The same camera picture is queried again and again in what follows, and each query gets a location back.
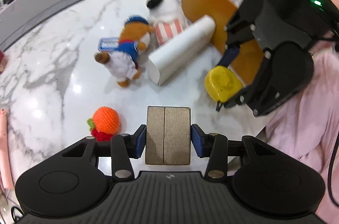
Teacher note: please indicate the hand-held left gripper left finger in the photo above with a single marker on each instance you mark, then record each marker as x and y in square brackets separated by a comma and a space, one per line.
[140, 142]

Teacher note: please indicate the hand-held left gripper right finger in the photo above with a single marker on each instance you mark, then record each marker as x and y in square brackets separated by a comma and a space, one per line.
[197, 140]

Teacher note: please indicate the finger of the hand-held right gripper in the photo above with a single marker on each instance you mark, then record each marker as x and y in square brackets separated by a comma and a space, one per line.
[229, 56]
[238, 100]

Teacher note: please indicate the yellow round case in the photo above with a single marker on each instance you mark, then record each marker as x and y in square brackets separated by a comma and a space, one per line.
[221, 82]

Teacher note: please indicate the small brown box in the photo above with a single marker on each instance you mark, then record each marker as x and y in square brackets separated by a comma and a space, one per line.
[166, 136]

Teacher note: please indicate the red crochet fruit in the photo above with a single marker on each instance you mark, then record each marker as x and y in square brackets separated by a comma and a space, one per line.
[102, 136]

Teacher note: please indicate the orange crochet fruit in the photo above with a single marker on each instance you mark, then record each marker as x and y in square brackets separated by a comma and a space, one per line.
[106, 119]

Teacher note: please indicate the long white box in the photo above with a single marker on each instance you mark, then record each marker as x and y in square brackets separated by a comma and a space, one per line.
[180, 49]

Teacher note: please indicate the person's pink garment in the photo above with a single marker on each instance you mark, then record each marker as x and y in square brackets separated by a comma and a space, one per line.
[304, 120]

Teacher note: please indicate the white striped plush dog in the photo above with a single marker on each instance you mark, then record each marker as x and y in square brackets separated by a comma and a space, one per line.
[166, 15]

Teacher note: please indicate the brown plush bear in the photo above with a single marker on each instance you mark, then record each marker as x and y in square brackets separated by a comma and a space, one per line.
[124, 60]

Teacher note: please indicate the bottle with red label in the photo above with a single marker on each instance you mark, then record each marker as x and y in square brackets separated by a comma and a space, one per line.
[2, 61]

